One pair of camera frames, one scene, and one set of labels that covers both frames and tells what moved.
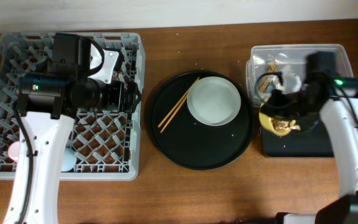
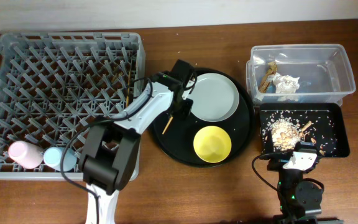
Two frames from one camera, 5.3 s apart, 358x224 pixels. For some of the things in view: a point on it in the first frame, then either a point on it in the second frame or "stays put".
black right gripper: x=270 y=106 to x=279 y=161
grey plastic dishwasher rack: x=103 y=147 stays put
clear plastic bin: x=273 y=68 stays put
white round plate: x=214 y=101 stays put
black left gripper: x=132 y=100 to x=186 y=110
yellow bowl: x=268 y=123 to x=212 y=144
